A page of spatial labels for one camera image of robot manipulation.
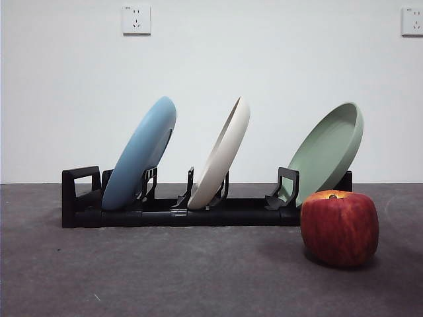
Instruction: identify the black plate rack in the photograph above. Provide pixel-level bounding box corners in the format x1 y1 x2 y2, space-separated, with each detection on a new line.
61 165 353 229

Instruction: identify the red apple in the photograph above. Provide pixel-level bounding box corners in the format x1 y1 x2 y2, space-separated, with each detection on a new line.
299 190 379 267

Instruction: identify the white wall socket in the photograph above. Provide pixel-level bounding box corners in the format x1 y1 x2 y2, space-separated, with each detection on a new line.
122 4 152 36
401 7 423 37

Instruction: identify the green plate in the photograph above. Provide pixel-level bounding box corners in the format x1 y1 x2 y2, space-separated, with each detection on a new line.
286 101 365 209

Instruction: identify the blue plate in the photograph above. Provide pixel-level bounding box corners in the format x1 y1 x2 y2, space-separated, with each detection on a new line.
101 96 177 211

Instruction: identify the cream white plate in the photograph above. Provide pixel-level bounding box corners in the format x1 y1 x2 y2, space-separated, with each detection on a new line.
186 96 251 210

